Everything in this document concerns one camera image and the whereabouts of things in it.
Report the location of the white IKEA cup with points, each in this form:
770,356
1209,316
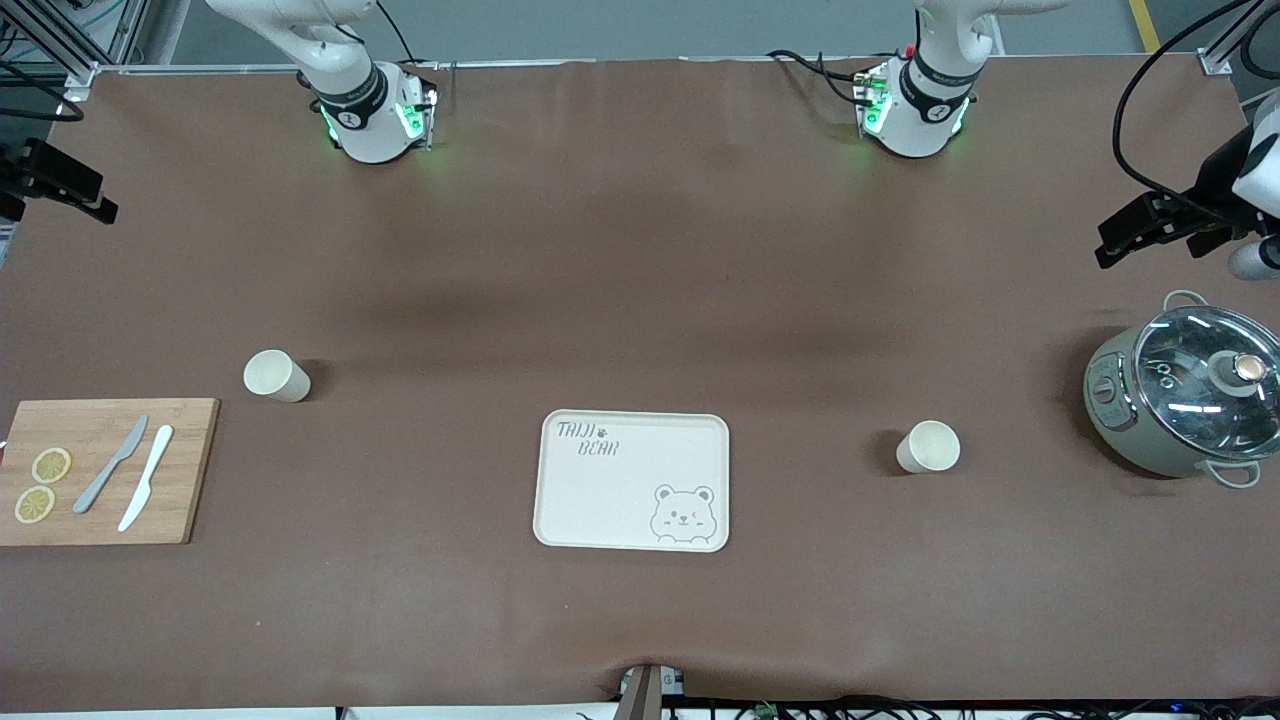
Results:
930,447
275,377

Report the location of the bamboo cutting board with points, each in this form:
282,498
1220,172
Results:
190,500

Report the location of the white plastic knife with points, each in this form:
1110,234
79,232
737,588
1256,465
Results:
140,495

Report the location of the aluminium frame profile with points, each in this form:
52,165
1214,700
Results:
60,40
1225,45

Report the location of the glass pot lid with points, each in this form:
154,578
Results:
1200,370

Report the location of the metal table clamp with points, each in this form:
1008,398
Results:
645,695

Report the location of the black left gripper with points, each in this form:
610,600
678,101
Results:
1211,190

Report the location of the grey plastic knife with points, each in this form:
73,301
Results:
100,480

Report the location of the grey electric cooking pot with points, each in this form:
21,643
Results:
1115,410

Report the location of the yellow lemon slice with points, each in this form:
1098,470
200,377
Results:
51,465
35,504

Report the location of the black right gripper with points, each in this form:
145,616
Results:
30,170

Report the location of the cream bear print tray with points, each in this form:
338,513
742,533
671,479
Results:
600,500

